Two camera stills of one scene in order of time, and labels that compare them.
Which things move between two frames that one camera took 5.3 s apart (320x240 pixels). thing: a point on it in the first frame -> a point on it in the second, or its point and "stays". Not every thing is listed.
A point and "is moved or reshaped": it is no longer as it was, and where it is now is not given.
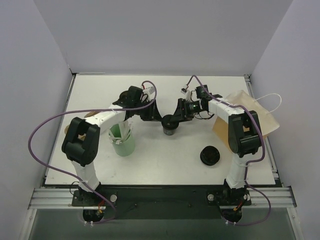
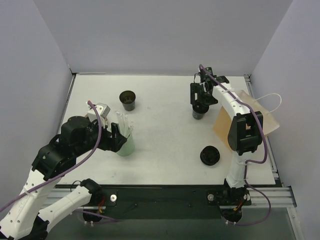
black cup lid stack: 209,155 stays
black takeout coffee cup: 124,96 stays
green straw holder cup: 122,147 stays
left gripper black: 152,110 -> 110,139
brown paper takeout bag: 244,100 stays
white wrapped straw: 125,128 stays
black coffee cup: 169,132 -> 198,116
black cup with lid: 170,122 is moved or reshaped
